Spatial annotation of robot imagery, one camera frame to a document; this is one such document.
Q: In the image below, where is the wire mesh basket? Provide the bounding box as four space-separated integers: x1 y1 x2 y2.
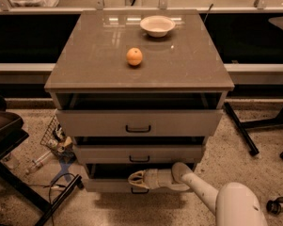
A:
40 116 74 158

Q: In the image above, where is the grey drawer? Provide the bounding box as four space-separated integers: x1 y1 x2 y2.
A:
73 145 203 164
55 110 223 137
83 163 185 194

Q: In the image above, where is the orange fruit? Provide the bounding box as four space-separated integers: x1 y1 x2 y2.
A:
126 48 143 66

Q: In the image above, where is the black caster wheel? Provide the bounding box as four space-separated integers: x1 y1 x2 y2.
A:
266 197 283 215

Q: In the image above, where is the black table leg frame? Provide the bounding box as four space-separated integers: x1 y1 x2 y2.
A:
0 129 83 226

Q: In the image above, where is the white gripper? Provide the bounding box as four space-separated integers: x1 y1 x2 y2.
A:
129 169 189 191

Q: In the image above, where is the dark tray left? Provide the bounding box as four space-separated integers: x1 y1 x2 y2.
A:
0 95 24 143

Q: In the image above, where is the black cable on floor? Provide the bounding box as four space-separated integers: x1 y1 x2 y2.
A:
25 172 77 226

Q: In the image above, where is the white bowl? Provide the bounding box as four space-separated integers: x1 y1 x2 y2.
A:
140 16 176 38

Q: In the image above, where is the plastic bottle on floor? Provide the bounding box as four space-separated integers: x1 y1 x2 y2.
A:
25 151 55 174

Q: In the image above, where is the grey drawer cabinet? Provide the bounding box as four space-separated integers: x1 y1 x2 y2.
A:
43 9 235 195

